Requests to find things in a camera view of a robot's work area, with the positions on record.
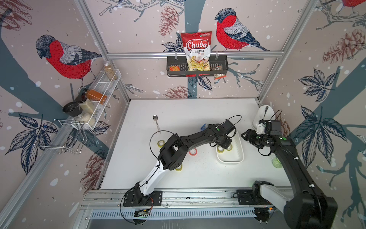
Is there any yellow tape roll front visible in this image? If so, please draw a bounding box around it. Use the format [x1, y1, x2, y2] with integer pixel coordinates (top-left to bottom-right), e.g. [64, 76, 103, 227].
[226, 144, 233, 151]

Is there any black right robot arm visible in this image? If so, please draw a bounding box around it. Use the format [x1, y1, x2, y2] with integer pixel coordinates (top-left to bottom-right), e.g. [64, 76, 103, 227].
[241, 129, 338, 229]

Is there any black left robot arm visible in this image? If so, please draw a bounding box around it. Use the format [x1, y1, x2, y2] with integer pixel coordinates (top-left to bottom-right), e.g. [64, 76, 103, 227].
[133, 119, 236, 200]

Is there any white storage box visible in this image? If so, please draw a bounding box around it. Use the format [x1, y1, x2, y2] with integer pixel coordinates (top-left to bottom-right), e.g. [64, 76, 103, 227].
[216, 132, 245, 164]

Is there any red tape roll right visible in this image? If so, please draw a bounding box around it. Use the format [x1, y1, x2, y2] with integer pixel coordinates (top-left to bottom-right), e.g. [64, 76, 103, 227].
[189, 148, 198, 156]

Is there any white utensil holder cup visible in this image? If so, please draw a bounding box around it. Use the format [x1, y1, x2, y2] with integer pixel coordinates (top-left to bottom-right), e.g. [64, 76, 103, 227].
[252, 105, 275, 130]

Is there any green translucent cup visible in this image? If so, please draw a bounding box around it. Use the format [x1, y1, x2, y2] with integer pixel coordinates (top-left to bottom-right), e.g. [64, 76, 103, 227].
[272, 156, 283, 169]

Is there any Hello Kitty metal spoon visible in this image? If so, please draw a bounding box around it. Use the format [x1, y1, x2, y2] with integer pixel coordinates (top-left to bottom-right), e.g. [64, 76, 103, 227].
[152, 114, 161, 134]

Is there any Chuba cassava chips bag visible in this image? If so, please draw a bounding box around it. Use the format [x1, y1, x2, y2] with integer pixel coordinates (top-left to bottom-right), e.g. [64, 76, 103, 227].
[181, 31, 212, 71]

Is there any glass grain spice jar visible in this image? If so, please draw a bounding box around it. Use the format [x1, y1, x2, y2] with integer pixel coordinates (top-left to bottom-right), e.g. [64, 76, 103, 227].
[104, 61, 118, 81]

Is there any orange spice bottle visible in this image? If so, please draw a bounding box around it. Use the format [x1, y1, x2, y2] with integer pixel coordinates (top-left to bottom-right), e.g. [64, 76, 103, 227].
[85, 89, 108, 105]

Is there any black lid spice jar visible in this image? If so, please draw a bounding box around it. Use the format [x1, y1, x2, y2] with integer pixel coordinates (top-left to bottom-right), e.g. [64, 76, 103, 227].
[63, 102, 83, 117]

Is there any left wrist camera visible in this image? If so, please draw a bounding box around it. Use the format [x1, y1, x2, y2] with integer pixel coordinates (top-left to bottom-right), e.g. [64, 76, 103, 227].
[221, 119, 235, 135]

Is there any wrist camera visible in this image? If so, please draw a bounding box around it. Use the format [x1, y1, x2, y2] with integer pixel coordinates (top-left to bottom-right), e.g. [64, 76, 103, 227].
[221, 119, 235, 135]
[256, 119, 283, 136]

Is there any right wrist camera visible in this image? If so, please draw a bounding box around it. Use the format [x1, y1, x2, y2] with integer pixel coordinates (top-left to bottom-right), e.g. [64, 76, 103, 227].
[256, 119, 283, 136]

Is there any aluminium front rail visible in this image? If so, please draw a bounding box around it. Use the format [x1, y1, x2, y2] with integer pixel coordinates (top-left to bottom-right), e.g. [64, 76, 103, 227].
[80, 187, 272, 210]

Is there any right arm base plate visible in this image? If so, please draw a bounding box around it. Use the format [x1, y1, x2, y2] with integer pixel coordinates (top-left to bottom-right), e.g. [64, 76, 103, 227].
[233, 189, 272, 205]

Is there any horizontal aluminium wall bar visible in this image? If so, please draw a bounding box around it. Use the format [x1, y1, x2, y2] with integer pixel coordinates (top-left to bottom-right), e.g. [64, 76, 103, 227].
[107, 51, 286, 60]

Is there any black wire wall basket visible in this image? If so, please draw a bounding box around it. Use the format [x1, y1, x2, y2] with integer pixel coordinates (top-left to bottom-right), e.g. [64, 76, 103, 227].
[166, 56, 228, 77]

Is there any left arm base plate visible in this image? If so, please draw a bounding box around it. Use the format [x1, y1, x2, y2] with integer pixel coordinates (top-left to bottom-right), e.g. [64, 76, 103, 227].
[123, 191, 163, 207]

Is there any white wire spice rack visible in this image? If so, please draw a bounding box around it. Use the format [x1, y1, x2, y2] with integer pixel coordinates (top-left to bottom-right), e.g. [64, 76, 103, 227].
[56, 69, 122, 130]

